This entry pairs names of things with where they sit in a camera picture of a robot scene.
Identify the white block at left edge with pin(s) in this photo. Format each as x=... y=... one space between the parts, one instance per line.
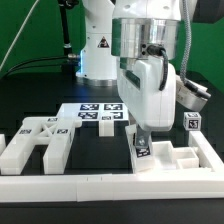
x=2 y=143

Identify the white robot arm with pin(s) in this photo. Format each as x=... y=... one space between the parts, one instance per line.
x=143 y=47

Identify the white chair seat part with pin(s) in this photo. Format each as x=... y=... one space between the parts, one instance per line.
x=168 y=158

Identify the white chair back frame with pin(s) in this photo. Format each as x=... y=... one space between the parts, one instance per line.
x=55 y=133

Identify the white L-shaped fence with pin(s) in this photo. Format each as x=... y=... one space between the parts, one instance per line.
x=152 y=184

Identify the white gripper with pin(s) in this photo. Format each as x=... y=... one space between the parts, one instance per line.
x=153 y=110

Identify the black vertical pole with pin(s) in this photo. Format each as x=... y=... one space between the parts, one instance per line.
x=64 y=5

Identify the white tagged cube right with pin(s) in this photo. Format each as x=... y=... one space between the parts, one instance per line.
x=192 y=121

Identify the white marker base plate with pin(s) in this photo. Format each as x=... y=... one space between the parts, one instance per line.
x=94 y=111

